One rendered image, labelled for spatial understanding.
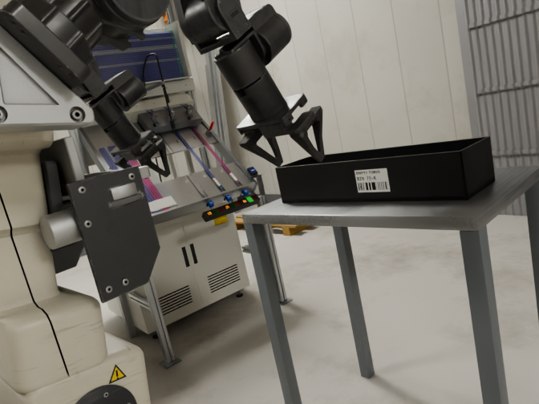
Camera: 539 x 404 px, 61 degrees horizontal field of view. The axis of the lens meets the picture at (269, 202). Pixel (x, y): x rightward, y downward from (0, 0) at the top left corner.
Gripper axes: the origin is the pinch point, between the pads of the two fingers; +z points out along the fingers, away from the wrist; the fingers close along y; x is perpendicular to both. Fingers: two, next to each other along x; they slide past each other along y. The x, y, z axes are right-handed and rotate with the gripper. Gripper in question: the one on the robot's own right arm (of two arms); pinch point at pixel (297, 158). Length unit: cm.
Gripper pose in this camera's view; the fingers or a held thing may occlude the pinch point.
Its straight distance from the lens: 72.8
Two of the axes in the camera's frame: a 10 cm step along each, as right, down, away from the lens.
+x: -5.1, 6.9, -5.2
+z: 5.0, 7.3, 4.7
